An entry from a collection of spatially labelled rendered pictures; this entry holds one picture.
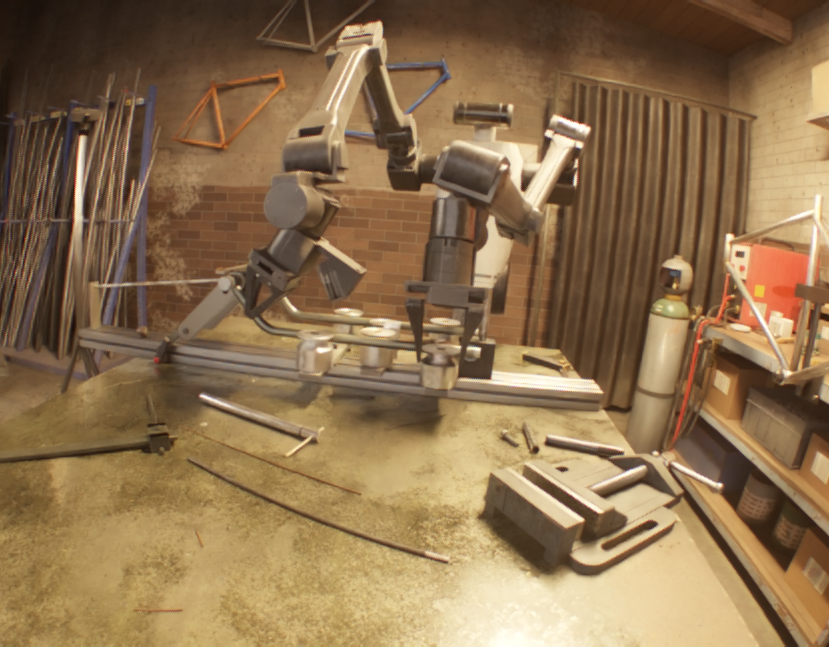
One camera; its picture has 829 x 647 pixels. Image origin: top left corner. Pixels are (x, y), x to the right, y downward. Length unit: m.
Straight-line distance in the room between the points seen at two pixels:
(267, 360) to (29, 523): 0.45
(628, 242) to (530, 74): 1.36
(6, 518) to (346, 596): 0.30
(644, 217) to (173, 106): 3.60
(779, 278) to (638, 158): 1.17
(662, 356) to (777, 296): 0.71
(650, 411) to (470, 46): 2.65
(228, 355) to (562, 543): 0.57
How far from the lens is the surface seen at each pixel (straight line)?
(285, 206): 0.57
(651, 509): 0.49
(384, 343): 0.66
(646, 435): 2.53
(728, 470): 2.34
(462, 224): 0.59
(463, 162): 0.60
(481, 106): 1.34
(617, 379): 3.34
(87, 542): 0.42
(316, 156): 0.64
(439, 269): 0.58
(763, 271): 2.59
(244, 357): 0.77
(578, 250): 3.08
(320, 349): 0.64
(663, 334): 2.39
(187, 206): 3.98
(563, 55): 3.67
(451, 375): 0.61
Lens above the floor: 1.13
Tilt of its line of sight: 12 degrees down
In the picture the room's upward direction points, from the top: 5 degrees clockwise
